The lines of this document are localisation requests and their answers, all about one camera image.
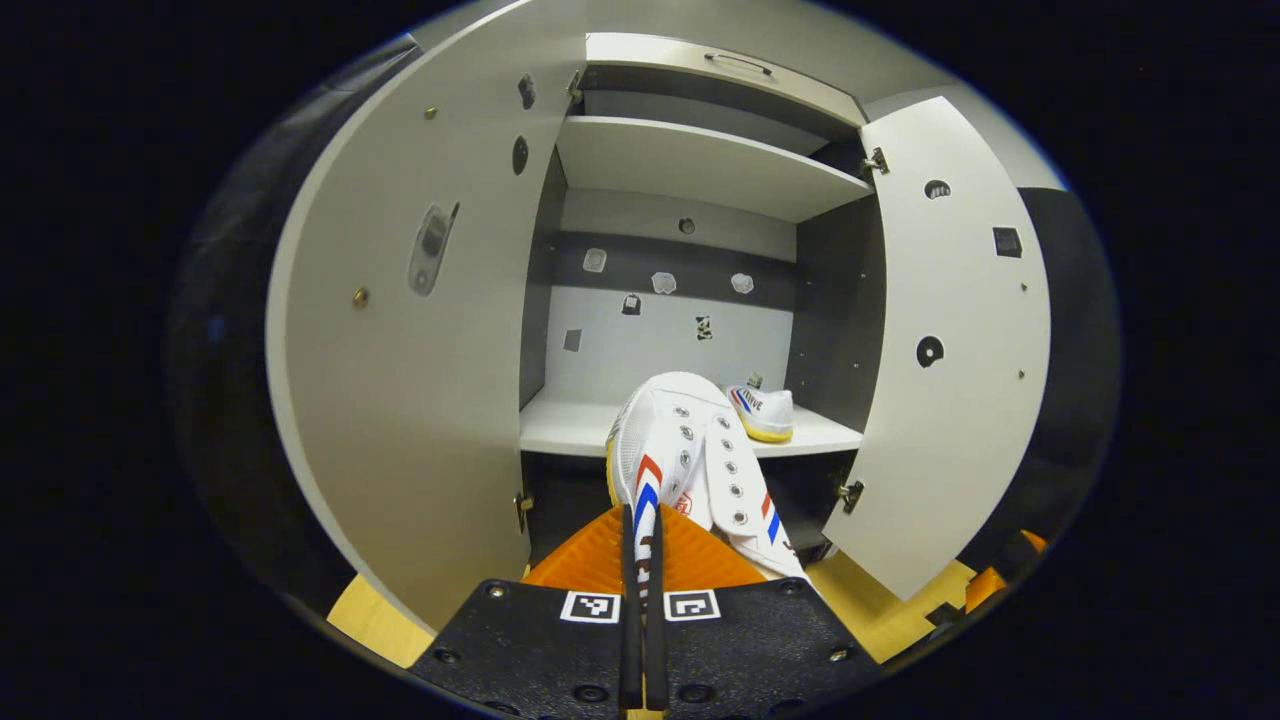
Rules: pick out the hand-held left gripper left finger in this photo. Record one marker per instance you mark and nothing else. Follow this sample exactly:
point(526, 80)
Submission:
point(629, 640)

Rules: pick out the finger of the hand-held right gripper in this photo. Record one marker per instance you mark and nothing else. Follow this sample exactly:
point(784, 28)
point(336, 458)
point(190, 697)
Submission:
point(1032, 542)
point(985, 588)

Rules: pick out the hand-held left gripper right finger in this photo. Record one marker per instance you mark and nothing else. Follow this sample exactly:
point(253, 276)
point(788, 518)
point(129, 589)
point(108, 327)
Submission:
point(656, 650)

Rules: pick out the white cabinet door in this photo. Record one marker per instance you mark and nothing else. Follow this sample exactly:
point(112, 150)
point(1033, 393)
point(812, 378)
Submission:
point(400, 400)
point(950, 450)

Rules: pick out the white striped canvas shoe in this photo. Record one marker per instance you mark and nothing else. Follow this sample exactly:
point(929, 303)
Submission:
point(680, 430)
point(765, 412)

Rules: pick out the white cabinet shelf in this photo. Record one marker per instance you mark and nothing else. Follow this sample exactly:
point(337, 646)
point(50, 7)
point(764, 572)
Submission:
point(560, 425)
point(700, 165)

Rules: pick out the white cabinet drawer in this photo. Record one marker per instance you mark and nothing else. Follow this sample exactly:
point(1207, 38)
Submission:
point(650, 52)

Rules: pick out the black backdrop cloth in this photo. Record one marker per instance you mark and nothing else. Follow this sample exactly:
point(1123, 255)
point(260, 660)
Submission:
point(1075, 380)

